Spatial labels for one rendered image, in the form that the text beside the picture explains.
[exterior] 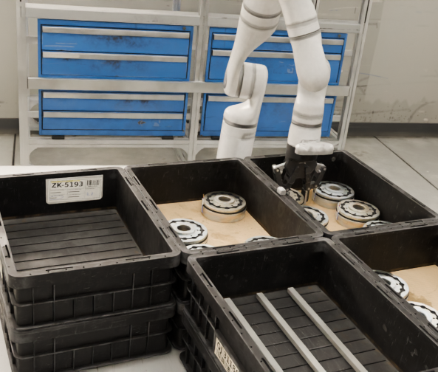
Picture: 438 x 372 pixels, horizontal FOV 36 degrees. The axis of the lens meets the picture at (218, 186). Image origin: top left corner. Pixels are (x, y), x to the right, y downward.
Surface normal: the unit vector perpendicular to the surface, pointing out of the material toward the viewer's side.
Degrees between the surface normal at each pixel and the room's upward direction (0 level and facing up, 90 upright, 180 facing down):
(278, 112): 90
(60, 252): 0
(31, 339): 90
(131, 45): 90
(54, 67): 90
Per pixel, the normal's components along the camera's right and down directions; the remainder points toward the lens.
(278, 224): -0.91, 0.08
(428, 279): 0.10, -0.90
